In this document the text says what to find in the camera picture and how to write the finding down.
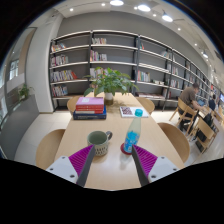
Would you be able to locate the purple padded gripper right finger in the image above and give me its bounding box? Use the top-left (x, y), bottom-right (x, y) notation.
top-left (132, 145), bottom-right (178, 186)

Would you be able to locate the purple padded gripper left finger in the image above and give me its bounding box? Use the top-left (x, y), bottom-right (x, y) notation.
top-left (47, 145), bottom-right (95, 187)

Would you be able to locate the clear water bottle blue label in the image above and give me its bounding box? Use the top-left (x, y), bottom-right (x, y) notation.
top-left (124, 110), bottom-right (142, 152)

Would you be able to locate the wooden chair near left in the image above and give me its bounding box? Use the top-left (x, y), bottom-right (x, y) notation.
top-left (36, 129), bottom-right (65, 169)

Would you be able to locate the dark red round coaster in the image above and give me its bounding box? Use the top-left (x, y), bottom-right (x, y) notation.
top-left (120, 143), bottom-right (132, 155)

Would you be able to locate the grey patterned ceramic mug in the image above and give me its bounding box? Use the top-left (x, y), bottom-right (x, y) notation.
top-left (87, 131), bottom-right (113, 156)

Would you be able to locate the wooden chair near right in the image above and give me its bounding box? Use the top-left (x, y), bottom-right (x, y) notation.
top-left (159, 122), bottom-right (190, 162)

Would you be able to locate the stack of red blue books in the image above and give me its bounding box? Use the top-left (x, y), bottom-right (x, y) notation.
top-left (73, 97), bottom-right (106, 120)

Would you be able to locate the open magazine on table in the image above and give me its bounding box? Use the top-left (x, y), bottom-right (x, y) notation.
top-left (120, 106), bottom-right (149, 118)

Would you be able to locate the wooden chair behind person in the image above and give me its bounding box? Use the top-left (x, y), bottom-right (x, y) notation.
top-left (174, 99), bottom-right (196, 132)

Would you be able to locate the wooden chair far right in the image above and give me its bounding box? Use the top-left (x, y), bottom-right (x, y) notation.
top-left (137, 97), bottom-right (155, 114)

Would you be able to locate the wooden chair far left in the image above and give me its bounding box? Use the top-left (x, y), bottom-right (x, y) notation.
top-left (67, 95), bottom-right (80, 114)

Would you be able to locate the wooden chair with black bag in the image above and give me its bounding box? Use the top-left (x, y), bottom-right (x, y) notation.
top-left (189, 118), bottom-right (215, 151)

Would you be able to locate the seated person brown shirt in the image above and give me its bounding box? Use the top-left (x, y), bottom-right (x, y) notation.
top-left (178, 82), bottom-right (203, 131)

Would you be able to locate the seated person dark shirt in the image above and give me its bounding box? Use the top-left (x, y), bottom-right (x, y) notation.
top-left (209, 94), bottom-right (216, 111)

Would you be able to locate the small plant by window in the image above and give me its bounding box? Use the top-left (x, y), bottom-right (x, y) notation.
top-left (18, 84), bottom-right (33, 101)

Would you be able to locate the green potted plant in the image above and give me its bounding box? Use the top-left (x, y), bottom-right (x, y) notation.
top-left (84, 67), bottom-right (137, 105)

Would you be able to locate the large grey bookshelf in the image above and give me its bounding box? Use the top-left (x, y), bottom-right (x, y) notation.
top-left (49, 30), bottom-right (220, 110)

